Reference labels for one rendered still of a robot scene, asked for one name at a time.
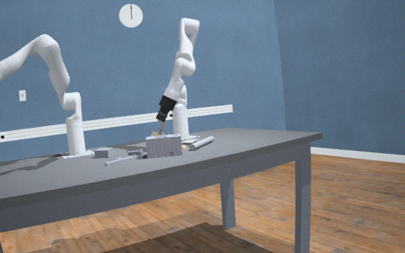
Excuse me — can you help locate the long grey metal bar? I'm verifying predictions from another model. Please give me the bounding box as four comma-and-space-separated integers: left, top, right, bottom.
189, 136, 214, 150

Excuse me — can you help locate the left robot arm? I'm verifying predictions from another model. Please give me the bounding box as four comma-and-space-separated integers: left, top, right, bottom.
168, 18, 200, 138

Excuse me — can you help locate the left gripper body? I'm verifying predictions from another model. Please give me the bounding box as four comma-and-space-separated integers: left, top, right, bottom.
156, 86, 186, 122

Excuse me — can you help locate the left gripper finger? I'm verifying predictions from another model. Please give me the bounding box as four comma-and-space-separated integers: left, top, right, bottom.
157, 120, 167, 135

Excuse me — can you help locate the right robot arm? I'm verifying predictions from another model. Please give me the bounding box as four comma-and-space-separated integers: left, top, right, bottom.
0, 34, 86, 155

